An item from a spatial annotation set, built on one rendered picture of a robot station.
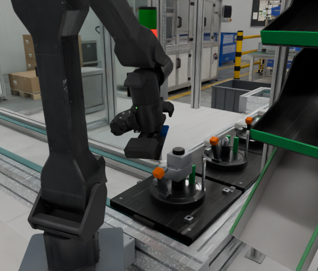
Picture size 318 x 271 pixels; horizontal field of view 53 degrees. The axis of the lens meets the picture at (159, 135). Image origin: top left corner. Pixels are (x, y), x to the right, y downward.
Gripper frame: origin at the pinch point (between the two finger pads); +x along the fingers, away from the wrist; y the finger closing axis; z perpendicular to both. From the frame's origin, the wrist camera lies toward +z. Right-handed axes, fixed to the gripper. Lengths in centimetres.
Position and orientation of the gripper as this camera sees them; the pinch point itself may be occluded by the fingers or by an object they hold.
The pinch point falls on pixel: (154, 147)
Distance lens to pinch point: 69.8
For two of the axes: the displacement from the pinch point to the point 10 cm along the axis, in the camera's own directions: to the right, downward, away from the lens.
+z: -9.6, -0.3, 2.8
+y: -2.4, 5.7, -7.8
